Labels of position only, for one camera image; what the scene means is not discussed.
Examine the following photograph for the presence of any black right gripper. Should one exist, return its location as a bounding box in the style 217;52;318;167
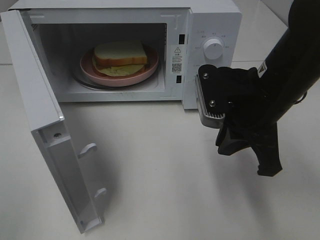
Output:
215;67;283;176

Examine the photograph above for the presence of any sandwich with lettuce and cheese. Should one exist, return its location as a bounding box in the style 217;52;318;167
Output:
92;41;148;77

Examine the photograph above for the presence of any pink round plate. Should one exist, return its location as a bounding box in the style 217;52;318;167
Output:
80;45;159;87

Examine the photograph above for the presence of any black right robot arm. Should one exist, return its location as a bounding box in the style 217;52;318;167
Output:
216;0;320;177

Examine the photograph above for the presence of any upper white power knob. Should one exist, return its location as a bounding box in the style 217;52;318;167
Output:
203;36;224;60

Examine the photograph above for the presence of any white microwave oven body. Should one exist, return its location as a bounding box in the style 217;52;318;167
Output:
6;0;242;109

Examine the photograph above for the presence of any glass microwave turntable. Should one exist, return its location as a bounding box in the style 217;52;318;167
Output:
69;63;164;92

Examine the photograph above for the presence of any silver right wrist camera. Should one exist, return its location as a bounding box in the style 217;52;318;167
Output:
195;64;225;129

